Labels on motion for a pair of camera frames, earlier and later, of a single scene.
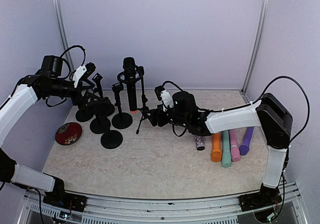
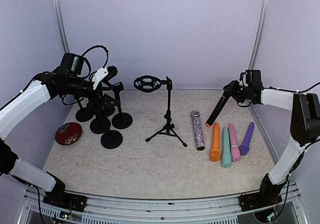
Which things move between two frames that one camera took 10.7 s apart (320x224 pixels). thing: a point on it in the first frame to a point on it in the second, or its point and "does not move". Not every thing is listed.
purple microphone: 244,148 does not move
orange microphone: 216,153 does not move
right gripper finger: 154,115 to 232,89
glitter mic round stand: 111,139 does not move
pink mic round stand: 84,115 does not move
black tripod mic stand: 140,70 to 150,84
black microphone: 129,66 to 222,101
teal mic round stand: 100,124 does not move
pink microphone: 235,150 does not move
